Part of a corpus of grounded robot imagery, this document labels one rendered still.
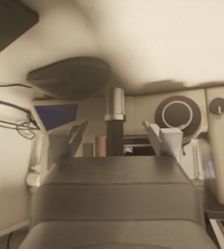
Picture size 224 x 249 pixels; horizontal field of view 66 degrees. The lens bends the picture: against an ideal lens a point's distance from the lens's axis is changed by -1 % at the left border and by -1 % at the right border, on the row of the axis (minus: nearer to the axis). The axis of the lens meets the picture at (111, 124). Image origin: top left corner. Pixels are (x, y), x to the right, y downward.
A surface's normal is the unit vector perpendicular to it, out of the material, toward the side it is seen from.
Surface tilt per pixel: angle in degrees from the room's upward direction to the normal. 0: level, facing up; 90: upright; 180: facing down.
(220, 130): 90
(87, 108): 81
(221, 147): 90
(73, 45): 0
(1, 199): 90
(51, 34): 0
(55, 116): 49
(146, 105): 90
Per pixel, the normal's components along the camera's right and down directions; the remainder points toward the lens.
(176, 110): -0.36, -0.14
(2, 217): 0.93, -0.06
